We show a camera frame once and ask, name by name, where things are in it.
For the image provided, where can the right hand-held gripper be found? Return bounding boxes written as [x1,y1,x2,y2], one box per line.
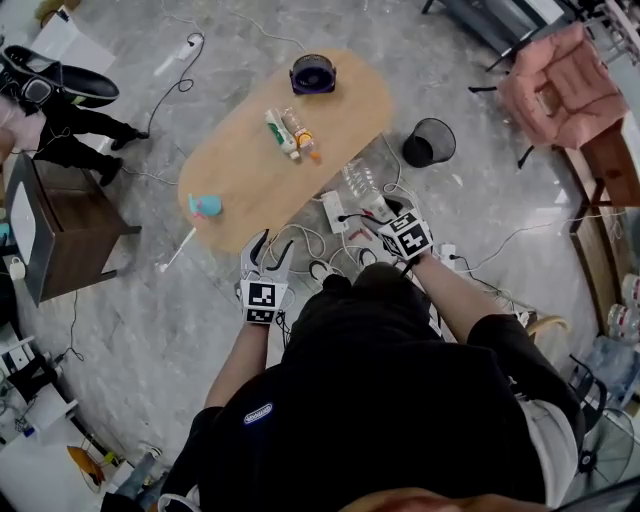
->
[348,196,435,262]

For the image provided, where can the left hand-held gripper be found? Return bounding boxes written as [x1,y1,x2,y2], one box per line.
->
[238,229,296,326]

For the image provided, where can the clear crushed plastic bottle trash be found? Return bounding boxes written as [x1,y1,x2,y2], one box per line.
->
[341,158,390,217]

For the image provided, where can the black mesh trash bin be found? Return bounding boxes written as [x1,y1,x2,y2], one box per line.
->
[402,117,458,169]

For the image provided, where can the orange label bottle trash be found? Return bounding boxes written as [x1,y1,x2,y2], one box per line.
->
[279,106,318,155]

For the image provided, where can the green label bottle trash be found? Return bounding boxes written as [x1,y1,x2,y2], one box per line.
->
[264,108,302,162]

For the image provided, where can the person's left forearm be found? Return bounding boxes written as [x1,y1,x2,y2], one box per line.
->
[203,319,281,410]

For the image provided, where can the person's right forearm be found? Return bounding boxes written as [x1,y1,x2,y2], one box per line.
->
[411,252,507,346]

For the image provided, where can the white stick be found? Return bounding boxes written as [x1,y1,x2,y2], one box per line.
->
[158,226,198,274]

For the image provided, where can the person's black shirt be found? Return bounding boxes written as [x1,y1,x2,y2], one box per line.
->
[158,261,587,507]

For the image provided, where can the dark wooden cabinet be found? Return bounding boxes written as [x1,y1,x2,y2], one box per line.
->
[3,151,143,307]

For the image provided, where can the pink cushioned chair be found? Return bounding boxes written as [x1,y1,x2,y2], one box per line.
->
[498,21,630,152]

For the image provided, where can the pack of water bottles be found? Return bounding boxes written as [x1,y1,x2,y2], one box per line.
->
[606,272,640,343]

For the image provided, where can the black chair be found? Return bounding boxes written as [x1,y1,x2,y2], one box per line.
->
[568,353,609,432]

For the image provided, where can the white paper sheet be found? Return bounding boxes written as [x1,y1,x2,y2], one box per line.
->
[28,8,117,77]

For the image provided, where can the person's white trousers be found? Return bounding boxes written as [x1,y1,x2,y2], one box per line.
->
[517,394,581,507]

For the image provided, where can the grey floor fan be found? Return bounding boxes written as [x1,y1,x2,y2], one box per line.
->
[573,406,637,502]

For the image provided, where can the white power strip black cable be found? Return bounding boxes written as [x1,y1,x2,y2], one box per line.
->
[176,32,206,62]

